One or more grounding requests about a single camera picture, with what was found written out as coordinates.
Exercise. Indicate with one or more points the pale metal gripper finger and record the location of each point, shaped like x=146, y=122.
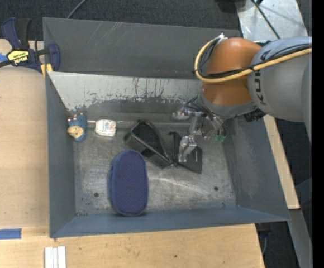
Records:
x=186, y=145
x=181, y=115

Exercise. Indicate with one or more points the black flat plate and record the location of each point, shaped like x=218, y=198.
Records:
x=196, y=160

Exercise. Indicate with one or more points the grey metal bin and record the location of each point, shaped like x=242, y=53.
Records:
x=178, y=194

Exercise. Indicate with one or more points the blue dotted oval pouch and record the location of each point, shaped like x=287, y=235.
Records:
x=128, y=183

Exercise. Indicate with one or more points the white crumpled packet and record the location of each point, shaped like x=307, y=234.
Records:
x=105, y=128

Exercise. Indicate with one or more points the blue and tan toy animal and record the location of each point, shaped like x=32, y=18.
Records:
x=78, y=127

